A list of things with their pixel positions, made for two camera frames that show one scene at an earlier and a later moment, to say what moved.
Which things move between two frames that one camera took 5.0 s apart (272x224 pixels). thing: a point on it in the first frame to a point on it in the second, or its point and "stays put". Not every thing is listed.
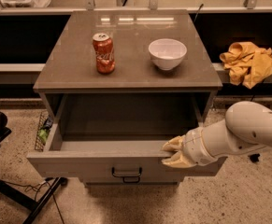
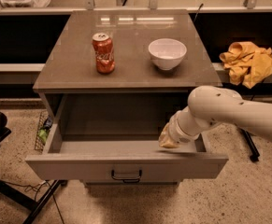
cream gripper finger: [178, 161] to [165, 139]
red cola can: [104, 48] stays put
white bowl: [167, 53] stays put
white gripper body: [193, 147] to [177, 129]
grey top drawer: [119, 135] stays put
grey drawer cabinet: [127, 81] stays put
